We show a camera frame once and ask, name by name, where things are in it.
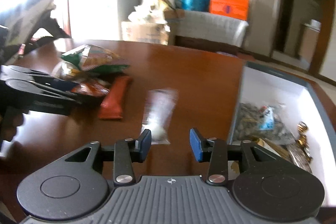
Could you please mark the white plastic bags pile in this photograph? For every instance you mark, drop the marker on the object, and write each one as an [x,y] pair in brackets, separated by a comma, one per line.
[147,12]

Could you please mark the wooden kitchen cabinet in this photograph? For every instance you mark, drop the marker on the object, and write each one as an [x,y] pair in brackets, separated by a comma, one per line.
[308,42]

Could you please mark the small clear white candy bag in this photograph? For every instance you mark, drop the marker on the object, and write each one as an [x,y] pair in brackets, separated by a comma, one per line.
[159,108]

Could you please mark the small orange snack packet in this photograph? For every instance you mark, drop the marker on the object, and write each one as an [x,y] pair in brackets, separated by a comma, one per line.
[90,88]

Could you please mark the long orange snack bar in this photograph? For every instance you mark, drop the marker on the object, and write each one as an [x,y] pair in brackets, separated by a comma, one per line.
[111,107]

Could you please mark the grey blue cardboard box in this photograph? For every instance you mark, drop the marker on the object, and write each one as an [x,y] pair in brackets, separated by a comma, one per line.
[261,85]

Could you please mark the gold brown candy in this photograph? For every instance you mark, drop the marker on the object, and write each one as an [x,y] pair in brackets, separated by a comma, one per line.
[302,140]

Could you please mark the white small refrigerator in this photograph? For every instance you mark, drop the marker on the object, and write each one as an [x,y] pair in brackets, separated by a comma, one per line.
[99,19]

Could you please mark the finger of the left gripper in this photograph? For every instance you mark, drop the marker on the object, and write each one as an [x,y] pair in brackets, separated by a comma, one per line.
[56,83]

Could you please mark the white cloth covered cabinet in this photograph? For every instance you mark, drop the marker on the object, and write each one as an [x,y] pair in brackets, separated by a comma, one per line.
[212,27]

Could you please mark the green chips bag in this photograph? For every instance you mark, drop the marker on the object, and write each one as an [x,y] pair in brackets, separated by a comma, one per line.
[94,59]

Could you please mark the clear bag of walnuts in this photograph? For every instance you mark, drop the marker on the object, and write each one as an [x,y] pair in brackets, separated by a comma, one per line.
[67,71]

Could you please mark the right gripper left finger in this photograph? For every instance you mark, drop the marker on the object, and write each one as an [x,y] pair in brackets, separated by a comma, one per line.
[124,153]

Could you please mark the black chair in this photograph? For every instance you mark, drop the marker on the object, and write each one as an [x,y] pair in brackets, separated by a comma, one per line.
[51,25]

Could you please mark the brown cardboard carton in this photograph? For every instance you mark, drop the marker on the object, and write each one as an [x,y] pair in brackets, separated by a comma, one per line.
[152,33]

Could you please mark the clear bag of nuts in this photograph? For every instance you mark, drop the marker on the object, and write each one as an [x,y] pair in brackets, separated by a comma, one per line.
[266,122]

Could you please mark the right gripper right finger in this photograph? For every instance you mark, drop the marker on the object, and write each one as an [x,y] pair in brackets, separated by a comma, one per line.
[218,153]

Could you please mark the small cardboard box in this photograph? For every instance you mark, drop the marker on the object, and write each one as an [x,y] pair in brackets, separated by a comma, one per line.
[174,14]

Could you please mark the olive brown snack packet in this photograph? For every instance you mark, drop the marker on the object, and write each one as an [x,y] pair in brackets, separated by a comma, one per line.
[277,149]

